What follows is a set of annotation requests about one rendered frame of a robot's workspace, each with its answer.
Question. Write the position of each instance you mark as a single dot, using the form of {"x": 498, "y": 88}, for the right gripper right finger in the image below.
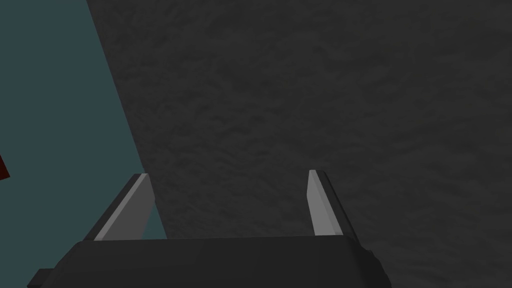
{"x": 324, "y": 208}

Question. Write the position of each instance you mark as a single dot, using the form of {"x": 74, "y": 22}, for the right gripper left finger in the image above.
{"x": 127, "y": 214}

